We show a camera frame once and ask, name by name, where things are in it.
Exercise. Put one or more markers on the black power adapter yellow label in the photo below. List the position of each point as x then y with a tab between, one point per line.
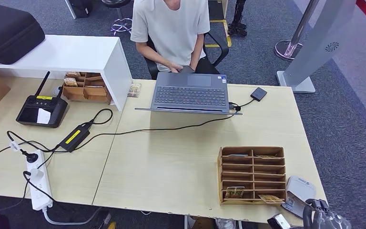
74	137

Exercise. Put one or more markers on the brown compartment desk organizer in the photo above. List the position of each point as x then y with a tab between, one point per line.
90	93

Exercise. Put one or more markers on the dark smartphone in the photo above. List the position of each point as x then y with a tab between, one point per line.
186	69

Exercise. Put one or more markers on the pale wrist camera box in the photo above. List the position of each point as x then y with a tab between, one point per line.
279	222

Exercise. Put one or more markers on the person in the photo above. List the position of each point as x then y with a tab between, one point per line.
170	28

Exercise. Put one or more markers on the black remote controller with antenna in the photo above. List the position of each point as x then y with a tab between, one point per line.
56	110

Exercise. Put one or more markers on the small grey round object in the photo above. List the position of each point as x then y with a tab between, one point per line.
56	91

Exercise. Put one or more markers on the black office chair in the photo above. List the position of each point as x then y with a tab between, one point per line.
222	47

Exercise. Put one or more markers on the white crumpled object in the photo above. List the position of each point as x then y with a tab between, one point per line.
225	224

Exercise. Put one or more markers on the white paper note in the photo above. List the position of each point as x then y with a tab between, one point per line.
44	116

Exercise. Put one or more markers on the small brown box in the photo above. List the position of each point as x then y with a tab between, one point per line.
202	222

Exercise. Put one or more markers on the beige wooden panel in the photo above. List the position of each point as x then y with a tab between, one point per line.
224	8

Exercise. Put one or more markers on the small black square drive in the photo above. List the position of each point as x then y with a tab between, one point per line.
258	94

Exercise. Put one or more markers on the white plug-in charger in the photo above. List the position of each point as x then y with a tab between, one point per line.
36	173

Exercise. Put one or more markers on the patterned card pack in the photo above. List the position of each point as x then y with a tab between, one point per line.
70	82
72	75

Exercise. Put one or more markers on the black stool with chrome base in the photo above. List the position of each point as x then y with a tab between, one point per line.
118	2

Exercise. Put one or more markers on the slotted wooden card organizer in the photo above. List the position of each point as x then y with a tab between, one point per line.
233	177

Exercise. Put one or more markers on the white desk shelf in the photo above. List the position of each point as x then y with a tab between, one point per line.
69	53

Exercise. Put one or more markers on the person's right hand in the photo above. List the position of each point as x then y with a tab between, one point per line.
174	67

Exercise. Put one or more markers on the white power strip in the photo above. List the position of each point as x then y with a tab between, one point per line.
44	183

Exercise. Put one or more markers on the grey kiosk stand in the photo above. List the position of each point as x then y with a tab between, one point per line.
322	41

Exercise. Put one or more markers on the patterned room key card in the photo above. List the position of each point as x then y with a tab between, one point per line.
265	156

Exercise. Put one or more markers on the chrome stanchion post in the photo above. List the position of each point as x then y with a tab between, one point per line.
287	50

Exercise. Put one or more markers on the black cabinet with white frame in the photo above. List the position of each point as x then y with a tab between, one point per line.
80	8

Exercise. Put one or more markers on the grey laptop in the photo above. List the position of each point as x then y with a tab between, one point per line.
189	94

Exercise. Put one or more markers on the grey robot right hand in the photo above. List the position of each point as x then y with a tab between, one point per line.
323	219

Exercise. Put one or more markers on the black carrying case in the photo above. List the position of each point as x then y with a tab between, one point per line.
6	31

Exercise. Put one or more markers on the white card reader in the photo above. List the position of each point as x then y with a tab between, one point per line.
299	189

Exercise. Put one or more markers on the stack of patterned cards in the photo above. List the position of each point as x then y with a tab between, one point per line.
134	90

